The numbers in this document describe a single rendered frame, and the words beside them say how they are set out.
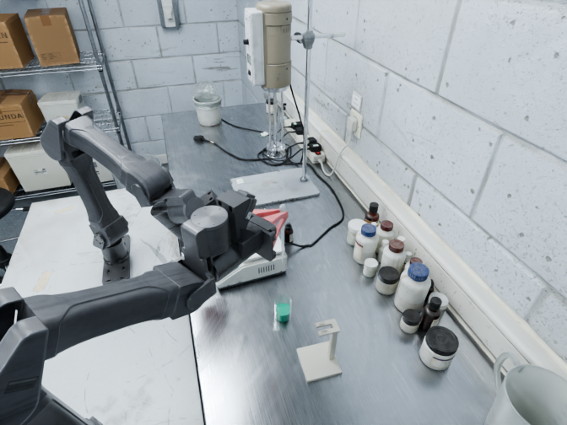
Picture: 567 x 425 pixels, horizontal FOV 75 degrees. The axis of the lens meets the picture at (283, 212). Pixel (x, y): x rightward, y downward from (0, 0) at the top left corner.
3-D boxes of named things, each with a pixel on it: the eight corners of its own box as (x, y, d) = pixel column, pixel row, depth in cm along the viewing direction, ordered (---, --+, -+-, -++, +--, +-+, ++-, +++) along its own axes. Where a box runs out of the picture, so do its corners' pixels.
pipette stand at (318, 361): (307, 383, 80) (310, 348, 72) (296, 350, 86) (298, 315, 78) (342, 373, 81) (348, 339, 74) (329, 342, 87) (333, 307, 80)
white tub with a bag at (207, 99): (193, 127, 184) (186, 83, 171) (199, 116, 195) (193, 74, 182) (222, 127, 184) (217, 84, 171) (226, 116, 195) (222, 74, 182)
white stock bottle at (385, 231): (389, 257, 110) (395, 231, 104) (370, 252, 112) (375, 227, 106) (392, 245, 114) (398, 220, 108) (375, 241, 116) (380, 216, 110)
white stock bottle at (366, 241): (375, 252, 112) (380, 223, 105) (373, 266, 107) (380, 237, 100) (353, 249, 113) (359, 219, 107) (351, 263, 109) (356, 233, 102)
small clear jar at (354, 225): (361, 234, 119) (364, 217, 115) (366, 246, 114) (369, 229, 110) (343, 235, 118) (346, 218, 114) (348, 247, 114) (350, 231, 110)
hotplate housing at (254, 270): (218, 292, 100) (214, 271, 95) (208, 260, 110) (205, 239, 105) (294, 271, 106) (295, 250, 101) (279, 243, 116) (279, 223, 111)
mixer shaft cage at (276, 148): (269, 159, 129) (267, 88, 114) (264, 151, 134) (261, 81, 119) (288, 157, 131) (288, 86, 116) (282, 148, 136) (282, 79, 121)
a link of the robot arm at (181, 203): (214, 209, 83) (191, 160, 78) (189, 231, 77) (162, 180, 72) (180, 211, 90) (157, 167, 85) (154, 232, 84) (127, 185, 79)
